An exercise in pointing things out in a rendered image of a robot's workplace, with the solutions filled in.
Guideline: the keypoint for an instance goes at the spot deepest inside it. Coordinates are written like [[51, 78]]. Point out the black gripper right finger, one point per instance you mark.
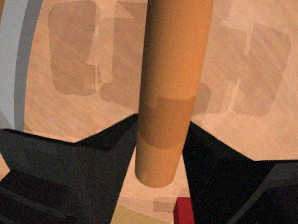
[[223, 183]]

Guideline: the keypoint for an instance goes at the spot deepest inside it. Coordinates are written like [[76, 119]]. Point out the red cube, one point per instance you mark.
[[183, 213]]

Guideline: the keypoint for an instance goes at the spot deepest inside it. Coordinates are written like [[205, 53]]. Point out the orange-brown cylinder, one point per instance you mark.
[[176, 35]]

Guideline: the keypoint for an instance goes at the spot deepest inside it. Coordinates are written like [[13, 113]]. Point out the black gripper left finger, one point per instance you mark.
[[94, 167]]

